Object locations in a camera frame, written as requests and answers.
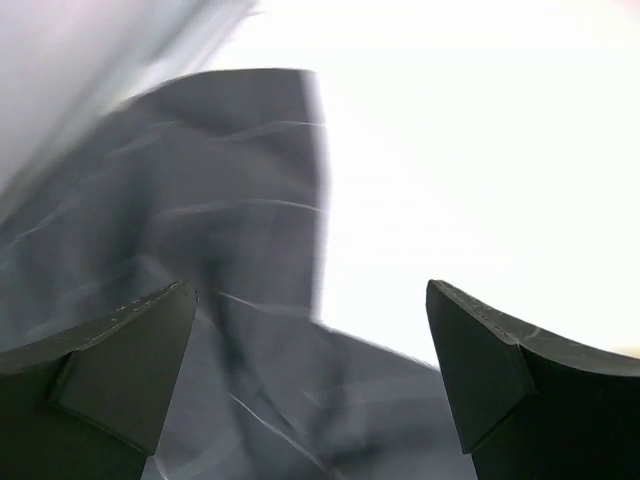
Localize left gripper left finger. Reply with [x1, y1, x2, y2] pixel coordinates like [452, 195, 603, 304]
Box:
[1, 282, 196, 480]

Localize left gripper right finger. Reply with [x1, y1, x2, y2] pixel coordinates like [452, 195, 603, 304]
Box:
[426, 280, 639, 480]

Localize dark grey checked pillowcase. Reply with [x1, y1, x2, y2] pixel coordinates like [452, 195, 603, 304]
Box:
[1, 69, 475, 479]

